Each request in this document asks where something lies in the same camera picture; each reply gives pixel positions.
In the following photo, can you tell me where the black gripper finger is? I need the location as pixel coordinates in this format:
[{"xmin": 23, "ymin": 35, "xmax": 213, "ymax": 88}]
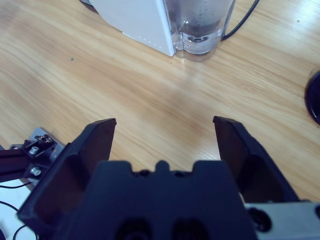
[
  {"xmin": 17, "ymin": 117, "xmax": 117, "ymax": 240},
  {"xmin": 212, "ymin": 115, "xmax": 301, "ymax": 204}
]

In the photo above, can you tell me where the white capsule coffee machine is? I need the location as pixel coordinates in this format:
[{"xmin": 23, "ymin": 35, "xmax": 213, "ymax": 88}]
[{"xmin": 89, "ymin": 0, "xmax": 176, "ymax": 58}]

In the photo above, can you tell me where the clear water tank black lid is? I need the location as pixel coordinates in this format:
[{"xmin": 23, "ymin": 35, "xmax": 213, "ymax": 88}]
[{"xmin": 163, "ymin": 0, "xmax": 237, "ymax": 62}]

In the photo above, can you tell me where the thin black cable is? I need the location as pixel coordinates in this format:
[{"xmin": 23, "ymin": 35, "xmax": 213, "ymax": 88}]
[
  {"xmin": 0, "ymin": 200, "xmax": 38, "ymax": 240},
  {"xmin": 0, "ymin": 182, "xmax": 33, "ymax": 190}
]

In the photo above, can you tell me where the grey camera mount plate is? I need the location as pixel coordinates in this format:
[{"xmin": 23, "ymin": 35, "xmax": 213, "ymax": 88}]
[{"xmin": 9, "ymin": 127, "xmax": 67, "ymax": 187}]

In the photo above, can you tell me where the black power cable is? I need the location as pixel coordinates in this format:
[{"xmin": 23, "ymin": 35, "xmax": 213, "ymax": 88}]
[{"xmin": 221, "ymin": 0, "xmax": 261, "ymax": 41}]

